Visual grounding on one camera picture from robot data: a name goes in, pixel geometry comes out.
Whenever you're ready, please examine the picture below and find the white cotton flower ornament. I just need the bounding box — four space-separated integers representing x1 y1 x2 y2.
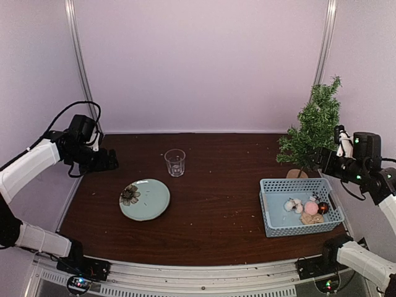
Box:
284 198 303 214

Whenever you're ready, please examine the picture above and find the left aluminium frame post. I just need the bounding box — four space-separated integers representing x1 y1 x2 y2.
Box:
64 0 103 132

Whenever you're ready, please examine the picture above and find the pink pompom ornament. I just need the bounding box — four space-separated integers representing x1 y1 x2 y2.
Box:
304 201 319 216

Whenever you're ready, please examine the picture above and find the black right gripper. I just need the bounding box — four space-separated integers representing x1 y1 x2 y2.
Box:
304 147 366 185

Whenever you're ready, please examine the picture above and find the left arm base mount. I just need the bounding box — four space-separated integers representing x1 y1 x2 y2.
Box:
56 257 111 296

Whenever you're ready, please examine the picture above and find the right aluminium frame post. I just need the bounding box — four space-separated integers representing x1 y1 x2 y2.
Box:
313 0 338 85

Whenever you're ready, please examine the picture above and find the light green floral plate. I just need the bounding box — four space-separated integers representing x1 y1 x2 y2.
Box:
119 179 171 222

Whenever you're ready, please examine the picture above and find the aluminium frame post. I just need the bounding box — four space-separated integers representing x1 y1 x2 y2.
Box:
313 0 338 85
64 0 103 132

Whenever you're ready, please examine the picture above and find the dark red bauble ornament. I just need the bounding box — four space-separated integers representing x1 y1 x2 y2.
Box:
317 202 329 215

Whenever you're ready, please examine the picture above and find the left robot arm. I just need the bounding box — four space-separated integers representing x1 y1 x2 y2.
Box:
1 131 119 275

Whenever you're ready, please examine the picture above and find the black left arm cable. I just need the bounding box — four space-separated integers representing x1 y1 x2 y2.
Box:
29 100 103 179

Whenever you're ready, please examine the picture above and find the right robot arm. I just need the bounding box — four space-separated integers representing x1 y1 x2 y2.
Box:
312 148 395 296

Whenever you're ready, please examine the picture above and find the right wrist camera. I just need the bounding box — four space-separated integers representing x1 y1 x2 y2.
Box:
334 125 353 158

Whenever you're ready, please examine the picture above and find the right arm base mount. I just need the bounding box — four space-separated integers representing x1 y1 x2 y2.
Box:
295 239 354 295

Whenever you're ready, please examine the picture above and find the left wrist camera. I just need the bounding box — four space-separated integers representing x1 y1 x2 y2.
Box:
68 114 103 152

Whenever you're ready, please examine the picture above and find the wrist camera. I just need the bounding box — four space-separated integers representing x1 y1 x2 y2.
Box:
334 125 353 158
68 114 103 152

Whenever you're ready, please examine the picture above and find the beige burlap bow ornament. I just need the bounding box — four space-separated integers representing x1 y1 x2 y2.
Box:
300 212 324 225

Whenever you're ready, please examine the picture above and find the clear drinking glass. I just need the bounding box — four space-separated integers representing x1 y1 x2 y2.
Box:
164 148 186 177

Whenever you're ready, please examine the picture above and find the blue plastic basket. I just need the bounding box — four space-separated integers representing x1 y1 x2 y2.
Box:
259 178 344 238

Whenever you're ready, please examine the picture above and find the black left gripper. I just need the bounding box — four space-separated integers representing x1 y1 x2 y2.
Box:
67 143 119 174

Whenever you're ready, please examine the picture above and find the small green christmas tree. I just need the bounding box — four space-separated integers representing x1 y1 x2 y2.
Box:
276 75 342 178

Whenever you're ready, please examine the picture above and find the front aluminium rail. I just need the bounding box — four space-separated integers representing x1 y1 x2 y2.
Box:
22 256 382 296

